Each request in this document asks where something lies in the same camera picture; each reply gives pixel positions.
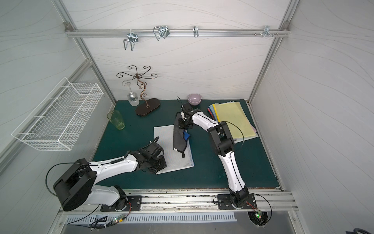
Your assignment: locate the grey blue microfibre cloth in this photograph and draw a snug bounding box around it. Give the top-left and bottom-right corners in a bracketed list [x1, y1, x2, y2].
[173, 112, 189, 158]

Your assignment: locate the teal mesh document bag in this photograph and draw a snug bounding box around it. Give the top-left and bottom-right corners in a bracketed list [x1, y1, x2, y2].
[208, 104, 259, 143]

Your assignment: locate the yellow mesh document bag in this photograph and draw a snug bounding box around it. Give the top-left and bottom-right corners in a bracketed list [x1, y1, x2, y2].
[212, 101, 258, 140]

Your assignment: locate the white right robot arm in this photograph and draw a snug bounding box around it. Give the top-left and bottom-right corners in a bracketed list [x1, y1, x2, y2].
[174, 103, 250, 208]

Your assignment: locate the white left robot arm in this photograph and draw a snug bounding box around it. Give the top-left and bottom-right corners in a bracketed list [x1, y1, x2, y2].
[53, 140, 167, 212]

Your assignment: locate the lilac ceramic bowl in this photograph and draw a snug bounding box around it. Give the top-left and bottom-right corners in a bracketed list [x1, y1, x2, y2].
[188, 94, 202, 106]

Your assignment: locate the dark oval stand base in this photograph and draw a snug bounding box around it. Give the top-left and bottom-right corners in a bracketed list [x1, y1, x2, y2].
[116, 65, 161, 117]

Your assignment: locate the green plastic cup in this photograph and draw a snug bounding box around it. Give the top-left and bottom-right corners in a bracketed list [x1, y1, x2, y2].
[107, 110, 125, 130]

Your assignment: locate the hanging wine glass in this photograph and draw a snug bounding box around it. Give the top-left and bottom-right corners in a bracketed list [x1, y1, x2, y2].
[122, 81, 140, 107]

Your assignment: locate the metal hook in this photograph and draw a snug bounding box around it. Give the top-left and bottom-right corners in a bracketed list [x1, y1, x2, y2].
[253, 26, 279, 38]
[153, 25, 170, 41]
[193, 26, 199, 38]
[123, 32, 139, 51]

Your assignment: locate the white vent strip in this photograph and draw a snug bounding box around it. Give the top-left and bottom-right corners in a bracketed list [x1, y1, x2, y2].
[66, 212, 237, 226]

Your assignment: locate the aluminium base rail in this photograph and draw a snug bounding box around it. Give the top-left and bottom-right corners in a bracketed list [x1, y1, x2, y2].
[58, 189, 299, 215]

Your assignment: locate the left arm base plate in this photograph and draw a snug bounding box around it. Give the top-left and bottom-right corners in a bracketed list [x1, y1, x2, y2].
[100, 196, 142, 212]

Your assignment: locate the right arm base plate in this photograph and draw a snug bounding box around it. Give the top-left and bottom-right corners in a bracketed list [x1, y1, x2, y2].
[213, 193, 258, 210]

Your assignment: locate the white wire basket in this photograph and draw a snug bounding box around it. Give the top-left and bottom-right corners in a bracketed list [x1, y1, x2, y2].
[11, 78, 103, 151]

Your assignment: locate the aluminium top cross rail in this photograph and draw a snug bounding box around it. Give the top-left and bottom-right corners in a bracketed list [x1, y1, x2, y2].
[65, 28, 291, 39]

